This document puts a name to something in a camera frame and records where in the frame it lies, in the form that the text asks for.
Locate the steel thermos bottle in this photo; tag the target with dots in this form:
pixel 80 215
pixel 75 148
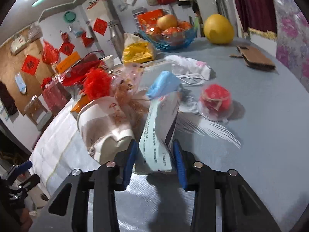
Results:
pixel 117 36

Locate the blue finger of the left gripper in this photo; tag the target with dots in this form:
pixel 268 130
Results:
pixel 17 170
pixel 31 182

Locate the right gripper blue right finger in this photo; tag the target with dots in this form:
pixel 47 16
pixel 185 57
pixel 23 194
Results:
pixel 242 210

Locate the blue glass fruit bowl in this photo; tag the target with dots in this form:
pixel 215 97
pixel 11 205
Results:
pixel 172 38

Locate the floral plastic sheet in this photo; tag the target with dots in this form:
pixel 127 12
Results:
pixel 292 39

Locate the red yellow apple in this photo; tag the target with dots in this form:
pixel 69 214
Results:
pixel 167 21

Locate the dark red curtain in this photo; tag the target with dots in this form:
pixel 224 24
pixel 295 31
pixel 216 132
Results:
pixel 258 17

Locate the pink floral cellophane wrap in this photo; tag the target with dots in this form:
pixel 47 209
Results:
pixel 126 80

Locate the red plastic bag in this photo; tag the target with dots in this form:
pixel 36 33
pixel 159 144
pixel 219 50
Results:
pixel 50 54

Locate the green white paper package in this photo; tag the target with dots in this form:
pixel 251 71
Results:
pixel 156 139

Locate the white refrigerator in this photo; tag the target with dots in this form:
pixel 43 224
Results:
pixel 99 14

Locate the red covered side table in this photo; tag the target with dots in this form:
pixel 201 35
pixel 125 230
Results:
pixel 54 94

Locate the orange long box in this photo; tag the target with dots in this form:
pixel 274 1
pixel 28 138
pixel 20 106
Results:
pixel 68 62

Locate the red ribbon pompom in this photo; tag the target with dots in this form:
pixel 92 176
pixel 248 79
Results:
pixel 97 84

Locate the white printed tissue pack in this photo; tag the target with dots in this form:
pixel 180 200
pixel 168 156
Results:
pixel 184 65

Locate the feather print tablecloth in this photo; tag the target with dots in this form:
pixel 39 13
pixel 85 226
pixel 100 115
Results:
pixel 265 140

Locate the orange medicine box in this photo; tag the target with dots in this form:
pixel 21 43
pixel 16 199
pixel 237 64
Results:
pixel 83 101

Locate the blue face mask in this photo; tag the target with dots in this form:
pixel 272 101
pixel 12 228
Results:
pixel 164 84

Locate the white ceramic bowl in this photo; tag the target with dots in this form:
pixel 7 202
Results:
pixel 107 62

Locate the yellow snack bag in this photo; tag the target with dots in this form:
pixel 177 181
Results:
pixel 137 50

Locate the orange gift box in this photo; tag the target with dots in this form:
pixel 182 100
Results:
pixel 150 18

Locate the phone in brown case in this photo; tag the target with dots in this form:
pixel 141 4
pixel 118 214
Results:
pixel 254 58

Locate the person left hand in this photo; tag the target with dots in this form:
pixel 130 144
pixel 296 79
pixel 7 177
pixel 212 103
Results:
pixel 26 222

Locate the crushed white paper cup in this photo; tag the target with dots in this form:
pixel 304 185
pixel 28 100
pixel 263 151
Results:
pixel 104 128

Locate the plastic cup with red paper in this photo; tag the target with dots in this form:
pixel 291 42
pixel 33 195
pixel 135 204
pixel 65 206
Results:
pixel 215 103

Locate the yellow pomelo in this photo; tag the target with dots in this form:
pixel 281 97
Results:
pixel 218 30

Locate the red foil snack wrapper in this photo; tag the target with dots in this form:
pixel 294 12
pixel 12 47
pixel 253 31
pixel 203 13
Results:
pixel 77 73

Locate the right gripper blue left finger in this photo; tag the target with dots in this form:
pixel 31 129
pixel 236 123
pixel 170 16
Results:
pixel 68 207

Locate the wooden chair grey cushion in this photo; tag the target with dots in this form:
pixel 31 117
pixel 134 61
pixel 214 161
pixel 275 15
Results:
pixel 38 114

